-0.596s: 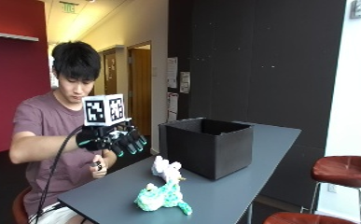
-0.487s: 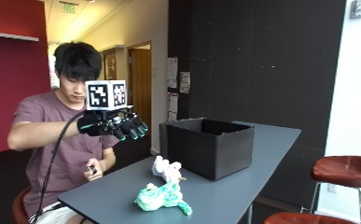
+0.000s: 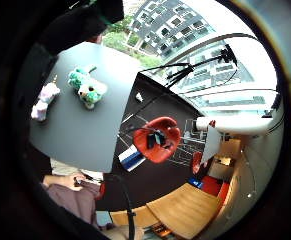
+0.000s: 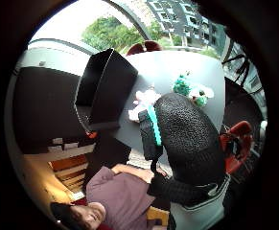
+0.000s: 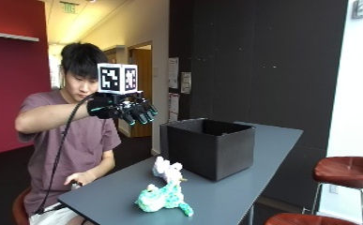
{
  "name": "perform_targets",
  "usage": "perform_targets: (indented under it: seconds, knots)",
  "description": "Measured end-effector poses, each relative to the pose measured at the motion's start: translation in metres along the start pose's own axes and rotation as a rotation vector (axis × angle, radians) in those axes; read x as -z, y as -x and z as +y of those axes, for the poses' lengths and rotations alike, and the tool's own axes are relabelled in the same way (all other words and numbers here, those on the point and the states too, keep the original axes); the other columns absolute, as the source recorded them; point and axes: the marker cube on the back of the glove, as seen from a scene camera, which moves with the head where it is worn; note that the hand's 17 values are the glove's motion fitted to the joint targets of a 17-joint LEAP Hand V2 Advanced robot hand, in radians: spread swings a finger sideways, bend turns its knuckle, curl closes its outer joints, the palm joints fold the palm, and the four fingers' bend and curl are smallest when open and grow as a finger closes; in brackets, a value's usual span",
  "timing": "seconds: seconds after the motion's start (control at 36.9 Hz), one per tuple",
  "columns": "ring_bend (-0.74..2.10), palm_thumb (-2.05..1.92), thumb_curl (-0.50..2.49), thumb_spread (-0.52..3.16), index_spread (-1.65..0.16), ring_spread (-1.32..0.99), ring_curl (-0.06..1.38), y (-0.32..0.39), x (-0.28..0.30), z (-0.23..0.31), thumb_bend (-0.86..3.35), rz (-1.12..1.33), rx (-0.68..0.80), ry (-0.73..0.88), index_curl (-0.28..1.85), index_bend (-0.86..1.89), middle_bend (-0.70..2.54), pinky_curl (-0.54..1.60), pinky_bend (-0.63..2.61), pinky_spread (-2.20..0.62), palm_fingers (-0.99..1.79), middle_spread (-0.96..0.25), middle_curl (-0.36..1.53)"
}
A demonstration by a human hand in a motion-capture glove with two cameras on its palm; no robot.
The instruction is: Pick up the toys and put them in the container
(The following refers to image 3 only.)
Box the metal wire rack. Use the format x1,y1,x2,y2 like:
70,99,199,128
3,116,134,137
170,119,207,168

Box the red floor mat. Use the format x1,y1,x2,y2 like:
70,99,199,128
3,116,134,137
200,175,231,202

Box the white board panel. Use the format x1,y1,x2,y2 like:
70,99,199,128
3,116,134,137
200,125,223,165

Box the pink and white soft toy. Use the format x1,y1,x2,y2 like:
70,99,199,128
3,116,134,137
30,75,62,122

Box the black device on chair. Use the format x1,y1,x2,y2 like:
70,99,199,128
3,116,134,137
146,129,168,150

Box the black cable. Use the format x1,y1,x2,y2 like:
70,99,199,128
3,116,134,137
104,173,137,240

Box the blue and white box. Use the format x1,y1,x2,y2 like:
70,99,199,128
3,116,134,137
117,144,147,173

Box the black tripod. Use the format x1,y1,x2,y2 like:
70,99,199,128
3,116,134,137
139,44,239,90

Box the the person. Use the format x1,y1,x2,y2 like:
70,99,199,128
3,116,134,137
40,157,107,234

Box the green and white soft toy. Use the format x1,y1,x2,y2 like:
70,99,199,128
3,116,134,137
67,64,109,110

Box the wooden bench table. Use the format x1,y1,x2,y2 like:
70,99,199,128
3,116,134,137
110,182,223,240

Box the grey apartment building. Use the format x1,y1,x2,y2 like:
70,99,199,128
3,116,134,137
127,0,217,58

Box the green trees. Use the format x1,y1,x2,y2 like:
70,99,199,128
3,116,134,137
101,14,163,69

